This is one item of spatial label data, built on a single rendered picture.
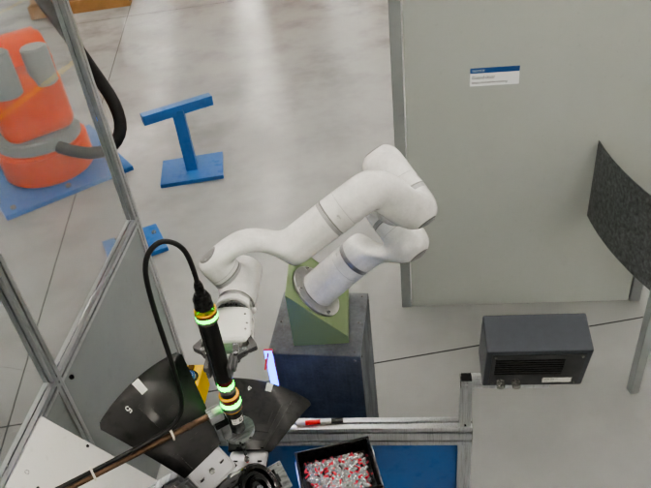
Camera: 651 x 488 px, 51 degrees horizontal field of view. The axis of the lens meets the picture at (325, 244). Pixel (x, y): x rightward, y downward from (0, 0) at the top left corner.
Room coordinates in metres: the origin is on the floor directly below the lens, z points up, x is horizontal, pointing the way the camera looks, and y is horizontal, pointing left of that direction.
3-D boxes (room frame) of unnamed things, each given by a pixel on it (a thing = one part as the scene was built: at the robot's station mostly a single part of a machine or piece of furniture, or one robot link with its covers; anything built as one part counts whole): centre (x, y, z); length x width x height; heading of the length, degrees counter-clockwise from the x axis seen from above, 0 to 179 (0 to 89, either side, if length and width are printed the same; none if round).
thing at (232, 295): (1.15, 0.22, 1.51); 0.09 x 0.03 x 0.08; 82
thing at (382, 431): (1.32, 0.09, 0.82); 0.90 x 0.04 x 0.08; 82
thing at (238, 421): (0.98, 0.24, 1.50); 0.04 x 0.04 x 0.46
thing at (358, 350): (1.68, 0.05, 0.46); 0.30 x 0.30 x 0.93; 78
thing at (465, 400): (1.26, -0.34, 0.96); 0.03 x 0.03 x 0.20; 82
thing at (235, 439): (0.97, 0.25, 1.35); 0.09 x 0.07 x 0.10; 117
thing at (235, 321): (1.08, 0.23, 1.51); 0.11 x 0.10 x 0.07; 172
